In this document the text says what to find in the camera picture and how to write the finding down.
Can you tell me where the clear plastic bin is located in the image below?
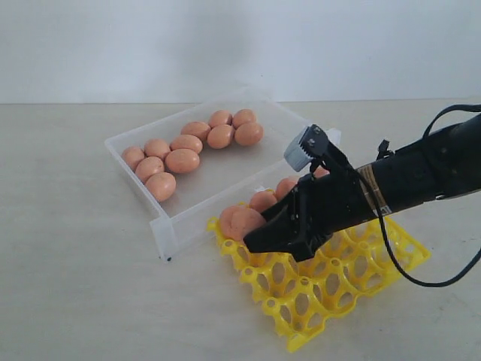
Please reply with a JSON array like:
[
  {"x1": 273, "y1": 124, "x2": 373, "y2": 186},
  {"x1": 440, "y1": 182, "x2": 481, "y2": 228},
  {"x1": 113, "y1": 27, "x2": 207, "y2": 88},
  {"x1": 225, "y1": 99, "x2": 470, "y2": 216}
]
[{"x1": 104, "y1": 88, "x2": 312, "y2": 261}]

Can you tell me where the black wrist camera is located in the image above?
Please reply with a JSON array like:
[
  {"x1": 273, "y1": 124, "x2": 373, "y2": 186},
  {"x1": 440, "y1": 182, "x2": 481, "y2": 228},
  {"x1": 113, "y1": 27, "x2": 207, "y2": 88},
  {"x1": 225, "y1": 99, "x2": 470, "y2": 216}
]
[{"x1": 283, "y1": 124, "x2": 353, "y2": 180}]

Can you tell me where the black cable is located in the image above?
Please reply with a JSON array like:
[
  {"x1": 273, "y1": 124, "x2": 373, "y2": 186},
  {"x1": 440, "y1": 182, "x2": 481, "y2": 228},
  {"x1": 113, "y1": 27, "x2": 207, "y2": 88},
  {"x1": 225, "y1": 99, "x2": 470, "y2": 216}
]
[{"x1": 356, "y1": 103, "x2": 481, "y2": 289}]

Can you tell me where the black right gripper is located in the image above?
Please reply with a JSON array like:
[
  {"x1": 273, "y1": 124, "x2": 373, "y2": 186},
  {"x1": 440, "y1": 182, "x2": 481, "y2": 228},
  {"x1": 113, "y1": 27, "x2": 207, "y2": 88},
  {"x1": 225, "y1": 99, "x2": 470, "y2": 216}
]
[{"x1": 244, "y1": 165, "x2": 394, "y2": 262}]

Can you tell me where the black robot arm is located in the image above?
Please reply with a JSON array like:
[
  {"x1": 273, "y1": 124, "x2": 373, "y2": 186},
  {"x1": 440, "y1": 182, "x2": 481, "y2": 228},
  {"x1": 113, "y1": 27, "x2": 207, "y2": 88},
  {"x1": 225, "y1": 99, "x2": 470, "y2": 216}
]
[{"x1": 244, "y1": 116, "x2": 480, "y2": 261}]

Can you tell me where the yellow plastic egg tray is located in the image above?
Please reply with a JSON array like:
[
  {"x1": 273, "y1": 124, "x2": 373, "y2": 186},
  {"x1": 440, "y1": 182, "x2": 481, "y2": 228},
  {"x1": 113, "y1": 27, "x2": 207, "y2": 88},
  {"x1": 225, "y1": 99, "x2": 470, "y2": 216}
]
[{"x1": 206, "y1": 214, "x2": 431, "y2": 353}]

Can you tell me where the brown egg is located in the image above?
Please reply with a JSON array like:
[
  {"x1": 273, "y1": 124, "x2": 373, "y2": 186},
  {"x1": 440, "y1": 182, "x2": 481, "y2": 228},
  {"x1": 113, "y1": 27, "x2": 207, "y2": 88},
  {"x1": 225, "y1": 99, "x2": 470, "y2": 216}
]
[
  {"x1": 207, "y1": 124, "x2": 234, "y2": 150},
  {"x1": 208, "y1": 109, "x2": 233, "y2": 128},
  {"x1": 249, "y1": 190, "x2": 277, "y2": 213},
  {"x1": 234, "y1": 123, "x2": 264, "y2": 146},
  {"x1": 275, "y1": 176, "x2": 298, "y2": 201},
  {"x1": 180, "y1": 121, "x2": 211, "y2": 142},
  {"x1": 170, "y1": 135, "x2": 204, "y2": 154},
  {"x1": 145, "y1": 172, "x2": 177, "y2": 202},
  {"x1": 165, "y1": 149, "x2": 200, "y2": 174},
  {"x1": 219, "y1": 205, "x2": 244, "y2": 241},
  {"x1": 232, "y1": 108, "x2": 257, "y2": 129},
  {"x1": 230, "y1": 208, "x2": 266, "y2": 241},
  {"x1": 121, "y1": 146, "x2": 146, "y2": 171},
  {"x1": 144, "y1": 138, "x2": 171, "y2": 160},
  {"x1": 313, "y1": 167, "x2": 330, "y2": 178},
  {"x1": 135, "y1": 156, "x2": 165, "y2": 184}
]

